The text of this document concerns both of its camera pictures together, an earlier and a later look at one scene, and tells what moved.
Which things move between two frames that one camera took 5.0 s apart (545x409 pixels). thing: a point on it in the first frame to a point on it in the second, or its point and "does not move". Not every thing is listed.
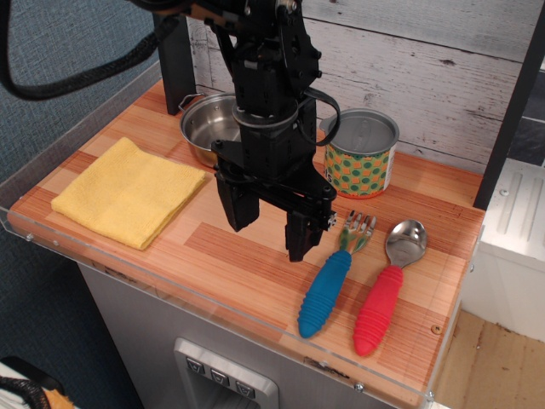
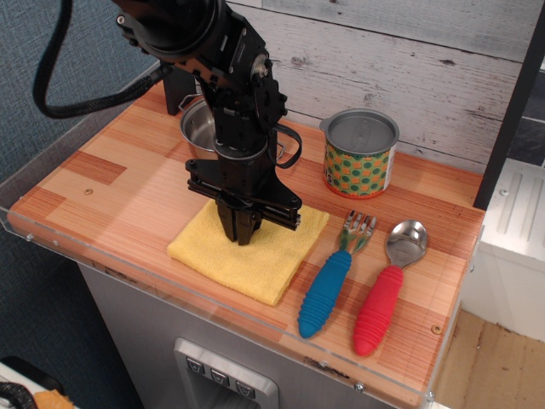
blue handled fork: (324, 292) does not move
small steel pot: (209, 118) does not move
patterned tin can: (358, 160) does not move
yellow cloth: (128, 193) to (261, 270)
